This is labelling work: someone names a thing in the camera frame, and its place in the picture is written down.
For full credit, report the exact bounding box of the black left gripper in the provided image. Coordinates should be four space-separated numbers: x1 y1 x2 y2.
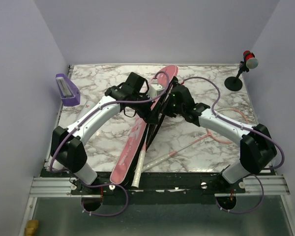
131 90 161 125

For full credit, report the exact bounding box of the pink racket cover bag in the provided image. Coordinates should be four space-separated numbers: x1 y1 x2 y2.
110 65 178 185

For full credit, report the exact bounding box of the grey shuttlecock tube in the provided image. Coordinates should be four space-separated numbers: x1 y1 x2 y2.
76 100 96 120

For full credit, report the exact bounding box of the pink badminton racket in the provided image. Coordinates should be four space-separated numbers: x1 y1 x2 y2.
131 143 147 188
142 117 239 172

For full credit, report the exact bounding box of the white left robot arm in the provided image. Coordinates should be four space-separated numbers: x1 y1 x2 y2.
51 72 161 194

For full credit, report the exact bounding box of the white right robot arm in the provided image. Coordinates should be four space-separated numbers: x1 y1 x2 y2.
163 85 277 193

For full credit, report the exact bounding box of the black microphone stand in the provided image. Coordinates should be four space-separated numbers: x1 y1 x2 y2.
224 61 247 91

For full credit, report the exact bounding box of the purple metronome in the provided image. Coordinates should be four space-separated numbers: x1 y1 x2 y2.
56 74 81 107

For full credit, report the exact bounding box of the red grey microphone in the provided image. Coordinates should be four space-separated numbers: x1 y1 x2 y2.
243 50 259 69

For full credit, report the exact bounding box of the brass fitting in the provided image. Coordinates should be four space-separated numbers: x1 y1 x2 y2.
24 220 39 236

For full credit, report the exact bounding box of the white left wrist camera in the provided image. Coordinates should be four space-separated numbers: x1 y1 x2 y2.
147 84 164 98

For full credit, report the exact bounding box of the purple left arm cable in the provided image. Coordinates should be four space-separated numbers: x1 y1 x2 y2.
48 71 170 217

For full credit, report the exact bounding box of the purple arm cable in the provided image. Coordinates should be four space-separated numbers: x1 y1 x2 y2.
48 71 170 217
179 77 286 214

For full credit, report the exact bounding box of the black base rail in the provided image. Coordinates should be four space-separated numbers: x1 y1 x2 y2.
71 172 245 205

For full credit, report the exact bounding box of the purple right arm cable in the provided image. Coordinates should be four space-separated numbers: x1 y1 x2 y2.
179 77 286 214

